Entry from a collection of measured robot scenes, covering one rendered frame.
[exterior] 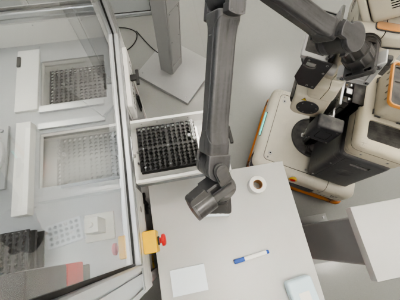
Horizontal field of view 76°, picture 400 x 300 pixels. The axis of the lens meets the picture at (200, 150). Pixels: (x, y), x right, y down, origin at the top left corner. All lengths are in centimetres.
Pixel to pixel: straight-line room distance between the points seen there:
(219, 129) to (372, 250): 86
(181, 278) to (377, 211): 83
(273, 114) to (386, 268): 104
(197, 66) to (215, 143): 170
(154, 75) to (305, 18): 162
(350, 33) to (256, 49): 171
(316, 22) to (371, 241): 86
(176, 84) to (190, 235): 138
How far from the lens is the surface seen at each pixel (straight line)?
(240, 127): 204
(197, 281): 104
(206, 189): 62
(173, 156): 96
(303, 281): 109
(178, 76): 219
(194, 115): 104
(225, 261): 106
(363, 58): 92
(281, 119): 182
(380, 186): 232
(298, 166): 173
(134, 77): 113
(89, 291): 44
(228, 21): 60
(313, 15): 77
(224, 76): 59
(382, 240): 129
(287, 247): 111
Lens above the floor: 181
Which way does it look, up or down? 70 degrees down
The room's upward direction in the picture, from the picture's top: 6 degrees clockwise
